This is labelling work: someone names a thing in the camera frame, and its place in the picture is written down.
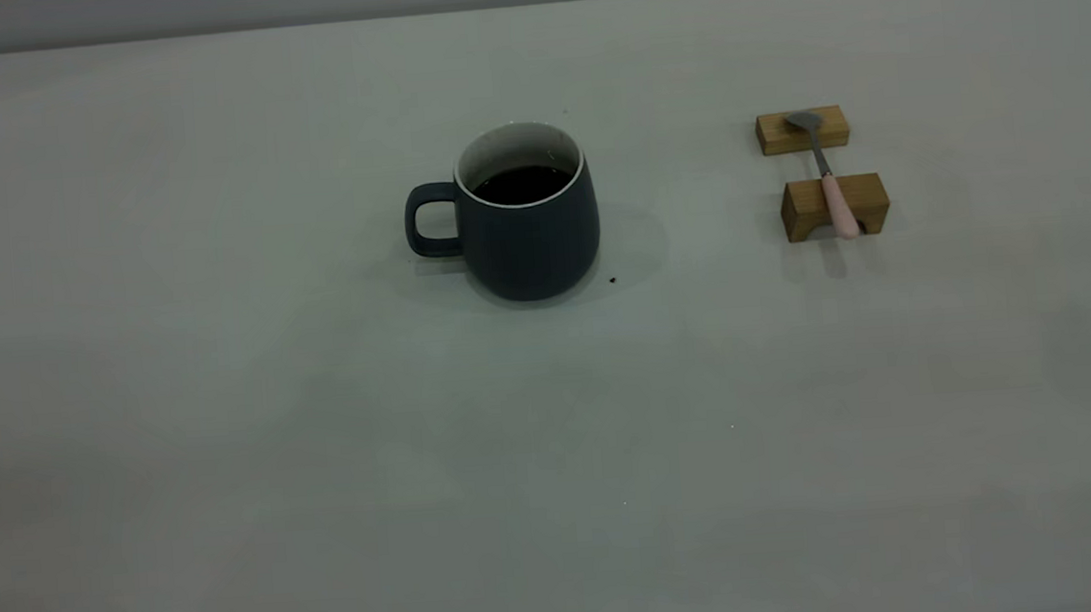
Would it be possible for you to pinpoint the dark grey ceramic mug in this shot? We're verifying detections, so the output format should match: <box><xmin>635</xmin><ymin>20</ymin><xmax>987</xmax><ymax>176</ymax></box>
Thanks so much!
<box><xmin>398</xmin><ymin>117</ymin><xmax>605</xmax><ymax>309</ymax></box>

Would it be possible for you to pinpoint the pink handled metal spoon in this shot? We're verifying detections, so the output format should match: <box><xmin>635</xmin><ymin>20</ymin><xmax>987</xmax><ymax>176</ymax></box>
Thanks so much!
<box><xmin>784</xmin><ymin>108</ymin><xmax>861</xmax><ymax>244</ymax></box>

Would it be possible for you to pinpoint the arched wooden block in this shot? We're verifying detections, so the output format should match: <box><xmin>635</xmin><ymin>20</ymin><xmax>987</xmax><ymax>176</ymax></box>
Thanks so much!
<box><xmin>779</xmin><ymin>171</ymin><xmax>893</xmax><ymax>244</ymax></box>

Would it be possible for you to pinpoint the flat wooden block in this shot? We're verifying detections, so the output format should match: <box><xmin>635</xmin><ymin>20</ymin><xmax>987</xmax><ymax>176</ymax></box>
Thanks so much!
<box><xmin>755</xmin><ymin>104</ymin><xmax>852</xmax><ymax>157</ymax></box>

